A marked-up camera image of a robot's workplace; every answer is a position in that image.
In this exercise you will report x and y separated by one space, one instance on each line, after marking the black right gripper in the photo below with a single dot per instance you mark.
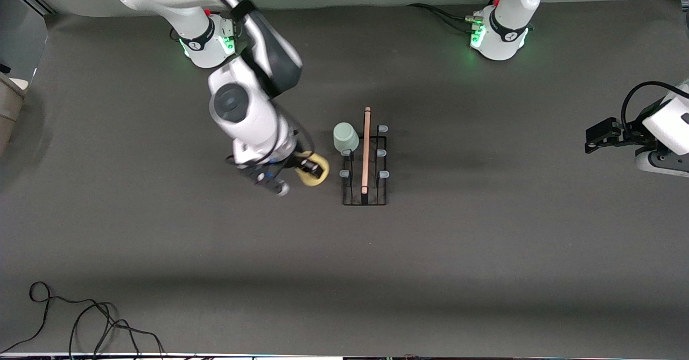
299 161

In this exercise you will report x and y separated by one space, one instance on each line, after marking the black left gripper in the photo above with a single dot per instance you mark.
631 133

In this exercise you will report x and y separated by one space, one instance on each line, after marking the yellow plastic cup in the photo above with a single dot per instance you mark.
312 183

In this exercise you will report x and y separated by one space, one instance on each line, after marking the pale green plastic cup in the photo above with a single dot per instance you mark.
345 136

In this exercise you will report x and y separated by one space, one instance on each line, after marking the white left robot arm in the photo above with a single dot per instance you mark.
511 5

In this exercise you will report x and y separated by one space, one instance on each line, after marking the dark grey table mat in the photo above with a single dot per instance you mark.
377 268

